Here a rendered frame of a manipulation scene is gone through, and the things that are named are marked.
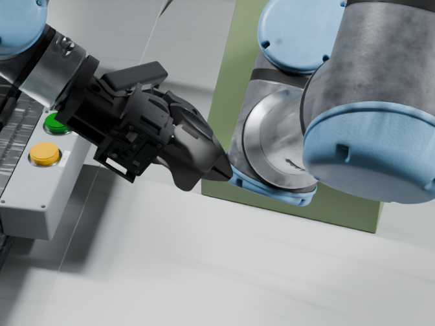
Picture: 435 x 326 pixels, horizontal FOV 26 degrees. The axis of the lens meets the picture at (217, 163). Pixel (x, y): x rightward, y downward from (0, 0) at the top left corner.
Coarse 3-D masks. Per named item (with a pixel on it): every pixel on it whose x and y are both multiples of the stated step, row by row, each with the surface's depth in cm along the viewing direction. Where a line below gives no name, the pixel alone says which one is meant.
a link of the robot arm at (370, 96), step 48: (384, 0) 71; (432, 0) 70; (336, 48) 74; (384, 48) 70; (432, 48) 69; (288, 96) 108; (336, 96) 71; (384, 96) 69; (432, 96) 69; (240, 144) 111; (288, 144) 94; (336, 144) 70; (384, 144) 69; (432, 144) 70; (288, 192) 111; (384, 192) 76; (432, 192) 72
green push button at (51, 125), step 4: (56, 112) 139; (48, 116) 138; (52, 116) 138; (48, 120) 137; (52, 120) 137; (48, 124) 136; (52, 124) 136; (56, 124) 136; (60, 124) 136; (48, 128) 137; (52, 128) 136; (56, 128) 136; (60, 128) 136; (64, 128) 136; (68, 128) 137; (52, 132) 137; (56, 132) 136; (60, 132) 136
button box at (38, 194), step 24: (72, 144) 135; (24, 168) 131; (48, 168) 131; (72, 168) 135; (24, 192) 127; (48, 192) 127; (0, 216) 127; (24, 216) 126; (48, 216) 126; (48, 240) 129
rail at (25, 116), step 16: (16, 112) 141; (32, 112) 141; (0, 128) 138; (16, 128) 138; (32, 128) 138; (0, 144) 135; (16, 144) 135; (0, 160) 133; (16, 160) 132; (0, 176) 130; (0, 192) 127; (0, 224) 128; (0, 240) 129; (0, 256) 129
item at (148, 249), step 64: (192, 0) 183; (192, 64) 167; (128, 192) 142; (192, 192) 142; (128, 256) 132; (192, 256) 132; (256, 256) 132; (320, 256) 132; (384, 256) 132; (64, 320) 124; (128, 320) 124; (192, 320) 124; (256, 320) 124; (320, 320) 124; (384, 320) 124
